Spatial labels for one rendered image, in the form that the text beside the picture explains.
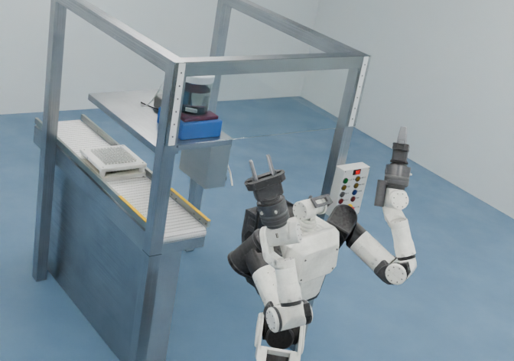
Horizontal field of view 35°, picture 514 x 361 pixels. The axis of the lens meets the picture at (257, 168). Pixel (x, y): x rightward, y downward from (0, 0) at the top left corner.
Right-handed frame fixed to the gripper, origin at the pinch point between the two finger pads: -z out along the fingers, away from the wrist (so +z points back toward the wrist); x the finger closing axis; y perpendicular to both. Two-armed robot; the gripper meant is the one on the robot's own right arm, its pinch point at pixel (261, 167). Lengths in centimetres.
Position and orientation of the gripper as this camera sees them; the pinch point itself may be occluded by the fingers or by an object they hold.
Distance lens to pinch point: 239.5
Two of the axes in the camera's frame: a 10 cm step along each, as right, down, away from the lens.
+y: 2.2, 3.0, -9.3
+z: 2.4, 9.0, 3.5
